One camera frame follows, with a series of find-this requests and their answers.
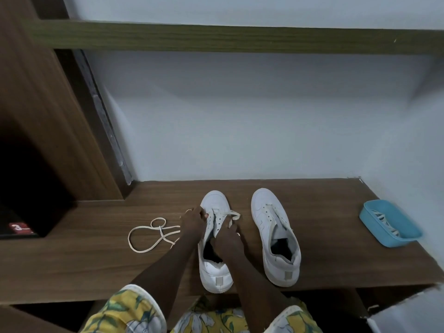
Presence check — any person's right forearm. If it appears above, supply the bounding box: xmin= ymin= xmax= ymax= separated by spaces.
xmin=225 ymin=251 xmax=296 ymax=323

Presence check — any striped laces bundle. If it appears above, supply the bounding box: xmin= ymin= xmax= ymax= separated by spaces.
xmin=371 ymin=210 xmax=401 ymax=239

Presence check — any white sneaker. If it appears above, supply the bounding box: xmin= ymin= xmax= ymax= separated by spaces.
xmin=251 ymin=188 xmax=302 ymax=288
xmin=197 ymin=190 xmax=234 ymax=294

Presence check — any blue plastic basket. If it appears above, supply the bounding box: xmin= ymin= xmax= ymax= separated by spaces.
xmin=359 ymin=199 xmax=424 ymax=248

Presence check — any person's left hand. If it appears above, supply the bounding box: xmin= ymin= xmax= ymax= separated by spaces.
xmin=179 ymin=205 xmax=209 ymax=241

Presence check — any wooden wall shelf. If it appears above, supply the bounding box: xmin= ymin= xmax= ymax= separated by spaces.
xmin=24 ymin=19 xmax=444 ymax=56

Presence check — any person's right hand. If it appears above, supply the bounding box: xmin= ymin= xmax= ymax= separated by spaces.
xmin=210 ymin=223 xmax=245 ymax=258

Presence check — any person's left forearm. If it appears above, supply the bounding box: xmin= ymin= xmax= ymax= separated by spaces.
xmin=130 ymin=235 xmax=202 ymax=306

